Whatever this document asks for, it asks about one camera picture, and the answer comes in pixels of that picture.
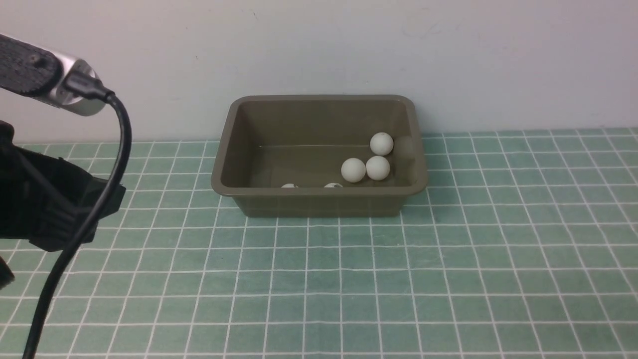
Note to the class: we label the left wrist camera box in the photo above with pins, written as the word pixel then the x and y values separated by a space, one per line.
pixel 37 72

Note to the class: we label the white ping-pong ball logo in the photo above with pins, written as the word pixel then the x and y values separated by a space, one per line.
pixel 353 170

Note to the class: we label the olive plastic storage bin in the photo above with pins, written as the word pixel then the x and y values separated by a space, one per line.
pixel 271 140

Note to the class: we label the green checked tablecloth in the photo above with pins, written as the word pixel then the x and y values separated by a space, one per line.
pixel 523 246

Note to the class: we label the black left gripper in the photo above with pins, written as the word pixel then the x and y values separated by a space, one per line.
pixel 43 200

